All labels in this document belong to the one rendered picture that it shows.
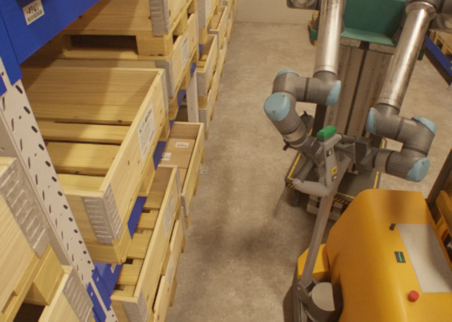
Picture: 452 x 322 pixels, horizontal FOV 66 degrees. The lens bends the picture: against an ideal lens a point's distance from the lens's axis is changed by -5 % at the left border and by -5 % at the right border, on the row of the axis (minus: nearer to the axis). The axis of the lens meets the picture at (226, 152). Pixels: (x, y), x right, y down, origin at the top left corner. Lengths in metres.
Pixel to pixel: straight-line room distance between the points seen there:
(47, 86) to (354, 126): 2.06
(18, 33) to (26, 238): 0.40
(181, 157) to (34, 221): 2.07
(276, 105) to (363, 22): 1.32
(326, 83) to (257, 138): 2.51
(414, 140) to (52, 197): 1.13
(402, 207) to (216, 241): 1.41
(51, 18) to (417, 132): 1.15
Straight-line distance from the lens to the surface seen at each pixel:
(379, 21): 2.41
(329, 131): 1.47
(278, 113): 1.19
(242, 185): 3.22
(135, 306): 1.53
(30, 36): 0.87
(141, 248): 1.88
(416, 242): 1.91
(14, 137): 0.83
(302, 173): 1.41
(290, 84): 1.29
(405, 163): 1.35
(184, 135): 2.97
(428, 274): 1.82
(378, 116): 1.37
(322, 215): 1.71
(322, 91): 1.29
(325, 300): 2.12
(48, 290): 0.88
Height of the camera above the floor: 2.25
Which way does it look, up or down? 39 degrees down
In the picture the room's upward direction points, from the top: straight up
